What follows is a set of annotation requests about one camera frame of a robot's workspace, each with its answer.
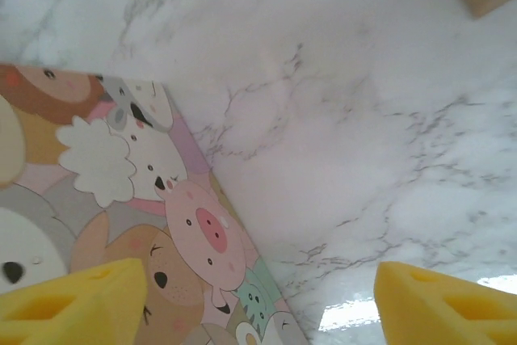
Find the cartoon animal paper bag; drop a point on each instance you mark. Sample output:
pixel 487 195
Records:
pixel 121 167

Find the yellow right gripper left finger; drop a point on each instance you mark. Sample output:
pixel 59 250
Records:
pixel 60 312

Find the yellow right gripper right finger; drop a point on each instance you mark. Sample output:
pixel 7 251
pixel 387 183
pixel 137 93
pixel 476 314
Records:
pixel 444 312

